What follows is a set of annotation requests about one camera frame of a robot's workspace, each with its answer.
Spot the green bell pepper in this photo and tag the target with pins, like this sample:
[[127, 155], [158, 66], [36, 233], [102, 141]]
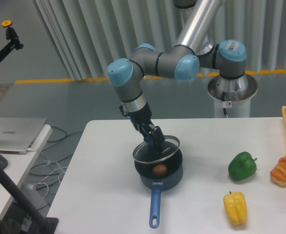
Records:
[[242, 166]]

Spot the white side table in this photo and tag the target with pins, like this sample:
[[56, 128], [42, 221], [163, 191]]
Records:
[[18, 169]]

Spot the orange croissant bread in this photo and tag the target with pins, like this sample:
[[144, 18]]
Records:
[[278, 173]]

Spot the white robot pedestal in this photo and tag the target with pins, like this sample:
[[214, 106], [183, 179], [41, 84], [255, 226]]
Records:
[[232, 97]]

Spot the yellow bell pepper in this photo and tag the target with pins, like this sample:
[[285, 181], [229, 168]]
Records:
[[236, 208]]

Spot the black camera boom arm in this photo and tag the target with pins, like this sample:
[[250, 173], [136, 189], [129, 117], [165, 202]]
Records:
[[13, 40]]

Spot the glass pot lid blue knob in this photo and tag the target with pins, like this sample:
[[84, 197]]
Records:
[[147, 154]]

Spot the brown egg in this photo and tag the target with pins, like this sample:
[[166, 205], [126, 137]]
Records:
[[160, 170]]

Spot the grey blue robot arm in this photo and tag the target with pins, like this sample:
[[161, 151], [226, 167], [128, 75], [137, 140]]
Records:
[[192, 51]]

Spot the silver laptop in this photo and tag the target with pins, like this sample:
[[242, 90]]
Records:
[[17, 134]]

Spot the black tripod pole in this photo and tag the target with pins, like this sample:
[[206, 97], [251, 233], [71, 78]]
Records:
[[45, 225]]

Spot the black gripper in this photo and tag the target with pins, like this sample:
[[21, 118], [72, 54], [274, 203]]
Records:
[[141, 120]]

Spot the blue saucepan with handle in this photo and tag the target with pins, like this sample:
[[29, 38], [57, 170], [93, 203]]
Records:
[[159, 177]]

